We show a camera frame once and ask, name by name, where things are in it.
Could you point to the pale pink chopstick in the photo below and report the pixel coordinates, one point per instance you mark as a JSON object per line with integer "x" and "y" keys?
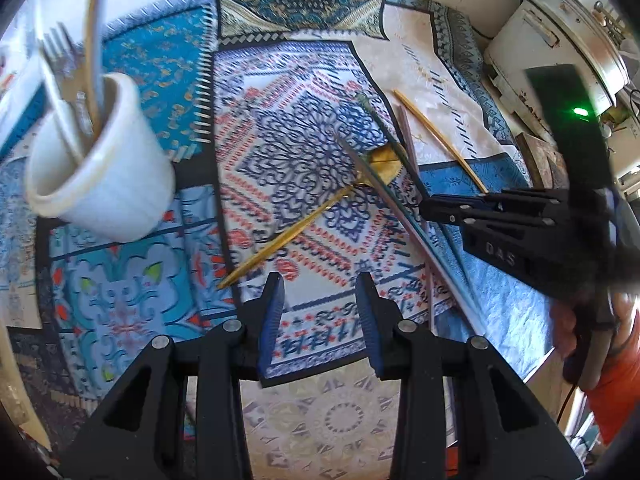
{"x": 404, "y": 135}

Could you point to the silver fork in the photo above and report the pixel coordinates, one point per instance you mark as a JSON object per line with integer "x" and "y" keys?
{"x": 62, "y": 47}

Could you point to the grey chopstick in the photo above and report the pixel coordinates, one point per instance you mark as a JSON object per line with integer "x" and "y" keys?
{"x": 462, "y": 307}
{"x": 393, "y": 210}

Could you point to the wooden chopstick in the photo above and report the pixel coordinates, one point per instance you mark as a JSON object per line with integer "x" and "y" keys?
{"x": 440, "y": 141}
{"x": 92, "y": 60}

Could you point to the white rice cooker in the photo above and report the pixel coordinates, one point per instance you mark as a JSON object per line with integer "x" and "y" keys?
{"x": 540, "y": 45}

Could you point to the dark green chopstick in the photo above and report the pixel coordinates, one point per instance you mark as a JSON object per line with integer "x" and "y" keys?
{"x": 378, "y": 122}
{"x": 407, "y": 167}

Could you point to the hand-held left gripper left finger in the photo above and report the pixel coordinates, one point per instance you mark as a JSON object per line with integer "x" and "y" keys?
{"x": 272, "y": 320}

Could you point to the person's orange shirt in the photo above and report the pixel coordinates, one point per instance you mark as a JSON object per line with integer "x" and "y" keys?
{"x": 617, "y": 385}

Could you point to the brown wooden board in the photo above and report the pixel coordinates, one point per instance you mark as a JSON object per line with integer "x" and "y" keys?
{"x": 537, "y": 160}

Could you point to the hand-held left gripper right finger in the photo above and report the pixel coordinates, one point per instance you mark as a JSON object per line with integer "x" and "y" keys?
{"x": 370, "y": 325}

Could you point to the white ceramic cup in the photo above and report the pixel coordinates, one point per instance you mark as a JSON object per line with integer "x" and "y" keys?
{"x": 125, "y": 185}

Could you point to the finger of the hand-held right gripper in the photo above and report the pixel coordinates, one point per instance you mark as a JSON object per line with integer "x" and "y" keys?
{"x": 450, "y": 215}
{"x": 525, "y": 200}

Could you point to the gold spoon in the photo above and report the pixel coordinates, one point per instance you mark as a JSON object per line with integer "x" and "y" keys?
{"x": 380, "y": 157}

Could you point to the patterned patchwork mat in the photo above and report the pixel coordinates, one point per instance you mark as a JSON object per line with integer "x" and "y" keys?
{"x": 300, "y": 85}

